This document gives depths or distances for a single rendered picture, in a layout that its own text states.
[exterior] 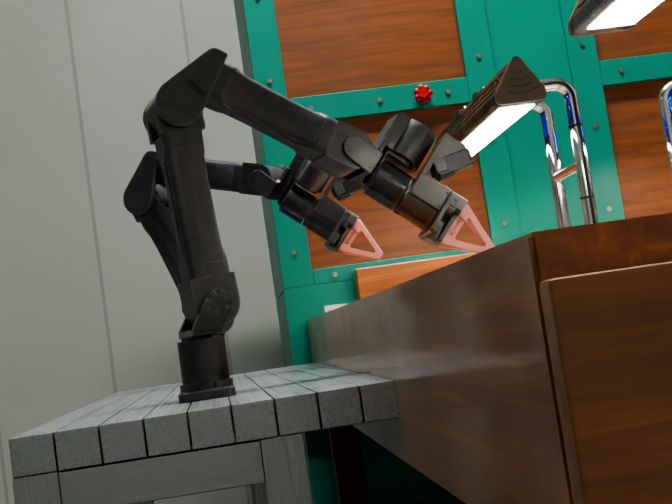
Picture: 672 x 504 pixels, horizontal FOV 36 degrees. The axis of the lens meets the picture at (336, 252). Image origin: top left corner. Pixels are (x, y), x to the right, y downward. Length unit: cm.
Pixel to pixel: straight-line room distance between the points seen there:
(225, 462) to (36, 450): 19
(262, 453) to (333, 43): 151
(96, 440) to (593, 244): 66
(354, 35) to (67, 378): 176
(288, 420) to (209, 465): 9
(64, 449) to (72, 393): 260
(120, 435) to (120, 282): 261
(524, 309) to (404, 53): 192
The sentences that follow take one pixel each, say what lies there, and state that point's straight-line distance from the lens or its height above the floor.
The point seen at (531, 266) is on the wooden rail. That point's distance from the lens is 56.
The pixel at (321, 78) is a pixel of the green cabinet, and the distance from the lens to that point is 244.
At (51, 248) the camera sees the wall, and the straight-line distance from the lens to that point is 373.
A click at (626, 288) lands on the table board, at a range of 54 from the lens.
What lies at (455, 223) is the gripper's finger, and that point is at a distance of 149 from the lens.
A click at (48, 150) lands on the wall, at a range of 378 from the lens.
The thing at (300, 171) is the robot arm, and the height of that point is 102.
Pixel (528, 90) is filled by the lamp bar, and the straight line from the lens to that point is 167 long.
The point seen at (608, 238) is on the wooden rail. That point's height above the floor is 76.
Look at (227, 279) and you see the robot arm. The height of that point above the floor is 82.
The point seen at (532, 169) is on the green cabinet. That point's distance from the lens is 248.
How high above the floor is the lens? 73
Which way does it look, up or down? 4 degrees up
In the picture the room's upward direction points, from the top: 8 degrees counter-clockwise
